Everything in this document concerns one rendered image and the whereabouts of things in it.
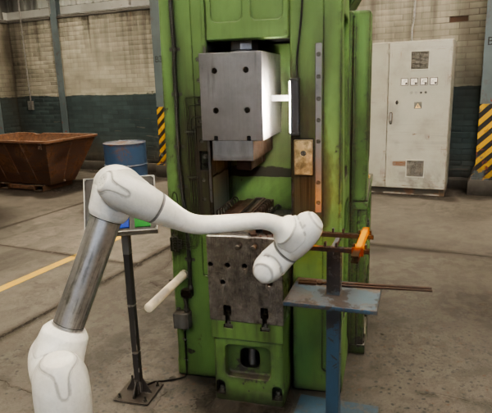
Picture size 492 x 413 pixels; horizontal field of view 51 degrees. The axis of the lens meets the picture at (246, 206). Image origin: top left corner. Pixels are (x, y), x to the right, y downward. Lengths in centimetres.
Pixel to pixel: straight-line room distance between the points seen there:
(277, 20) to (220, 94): 43
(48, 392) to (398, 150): 653
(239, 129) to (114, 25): 805
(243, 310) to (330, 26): 140
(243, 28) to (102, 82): 811
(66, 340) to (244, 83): 134
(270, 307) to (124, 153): 475
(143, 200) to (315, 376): 171
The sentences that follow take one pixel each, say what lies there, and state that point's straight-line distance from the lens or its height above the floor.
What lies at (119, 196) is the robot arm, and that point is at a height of 133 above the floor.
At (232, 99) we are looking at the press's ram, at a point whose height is 155.
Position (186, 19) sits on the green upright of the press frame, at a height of 193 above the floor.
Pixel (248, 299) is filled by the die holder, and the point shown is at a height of 59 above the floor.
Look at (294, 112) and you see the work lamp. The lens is 247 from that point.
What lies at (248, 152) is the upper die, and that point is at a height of 131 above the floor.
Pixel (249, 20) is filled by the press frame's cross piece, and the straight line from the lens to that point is 257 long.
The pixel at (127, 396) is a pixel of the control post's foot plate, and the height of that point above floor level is 1.
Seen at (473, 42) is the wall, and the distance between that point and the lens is 809.
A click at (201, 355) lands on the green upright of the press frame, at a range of 305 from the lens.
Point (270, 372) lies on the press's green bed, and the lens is 279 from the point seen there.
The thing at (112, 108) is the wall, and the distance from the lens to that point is 1043.
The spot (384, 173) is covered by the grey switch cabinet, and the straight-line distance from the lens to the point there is 768.
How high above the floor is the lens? 163
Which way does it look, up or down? 14 degrees down
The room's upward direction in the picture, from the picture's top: 2 degrees counter-clockwise
